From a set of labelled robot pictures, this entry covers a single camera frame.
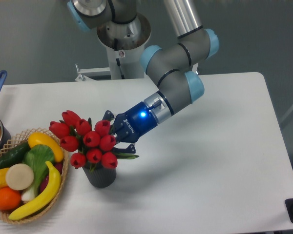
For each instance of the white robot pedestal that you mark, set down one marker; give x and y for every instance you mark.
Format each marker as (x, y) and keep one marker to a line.
(124, 32)

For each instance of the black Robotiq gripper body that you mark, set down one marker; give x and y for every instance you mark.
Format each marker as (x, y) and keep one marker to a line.
(134, 123)

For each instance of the red tulip bouquet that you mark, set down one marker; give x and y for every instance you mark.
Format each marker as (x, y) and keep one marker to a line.
(91, 145)

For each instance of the yellow banana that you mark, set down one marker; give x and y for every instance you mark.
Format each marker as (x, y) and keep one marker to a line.
(42, 199)

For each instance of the dark grey ribbed vase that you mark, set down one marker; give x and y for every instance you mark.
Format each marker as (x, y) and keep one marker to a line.
(101, 177)

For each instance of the green cucumber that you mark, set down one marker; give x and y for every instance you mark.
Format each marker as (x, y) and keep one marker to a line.
(14, 156)

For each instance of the woven wicker basket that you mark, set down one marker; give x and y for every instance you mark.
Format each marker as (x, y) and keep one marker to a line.
(13, 142)

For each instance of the beige round slice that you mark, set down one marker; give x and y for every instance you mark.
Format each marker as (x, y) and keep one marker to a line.
(19, 177)

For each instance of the dark red vegetable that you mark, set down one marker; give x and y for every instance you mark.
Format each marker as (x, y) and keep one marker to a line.
(43, 185)

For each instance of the green bok choy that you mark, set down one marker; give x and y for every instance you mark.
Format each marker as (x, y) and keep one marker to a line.
(35, 159)

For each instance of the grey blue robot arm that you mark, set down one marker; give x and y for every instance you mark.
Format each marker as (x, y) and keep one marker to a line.
(172, 95)

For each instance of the orange fruit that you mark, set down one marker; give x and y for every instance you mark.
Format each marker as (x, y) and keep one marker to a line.
(9, 199)

